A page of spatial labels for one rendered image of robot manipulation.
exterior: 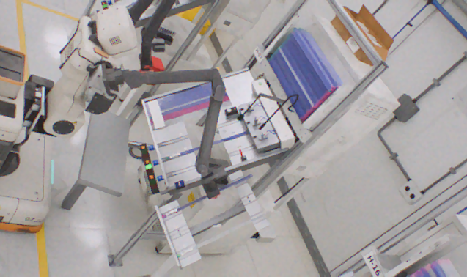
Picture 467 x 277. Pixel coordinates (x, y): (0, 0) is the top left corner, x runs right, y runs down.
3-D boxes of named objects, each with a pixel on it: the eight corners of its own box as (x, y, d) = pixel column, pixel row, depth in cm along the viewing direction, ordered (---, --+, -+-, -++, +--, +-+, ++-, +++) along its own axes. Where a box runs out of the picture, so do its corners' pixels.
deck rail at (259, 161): (170, 196, 256) (168, 190, 251) (169, 193, 257) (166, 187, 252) (289, 155, 265) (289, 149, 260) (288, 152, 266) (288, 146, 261)
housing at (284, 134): (281, 155, 266) (281, 141, 255) (252, 96, 294) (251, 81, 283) (294, 151, 267) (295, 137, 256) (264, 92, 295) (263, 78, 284)
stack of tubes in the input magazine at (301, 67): (300, 121, 248) (335, 86, 235) (266, 59, 278) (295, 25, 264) (315, 125, 256) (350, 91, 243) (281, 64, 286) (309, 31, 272)
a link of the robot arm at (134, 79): (221, 65, 220) (225, 66, 210) (223, 94, 222) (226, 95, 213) (125, 69, 212) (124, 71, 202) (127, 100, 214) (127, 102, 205)
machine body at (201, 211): (153, 257, 308) (204, 205, 276) (133, 174, 348) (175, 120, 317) (227, 258, 350) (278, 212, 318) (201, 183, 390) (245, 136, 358)
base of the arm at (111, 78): (100, 62, 206) (103, 80, 199) (119, 60, 208) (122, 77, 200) (105, 77, 213) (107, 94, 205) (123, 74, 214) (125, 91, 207)
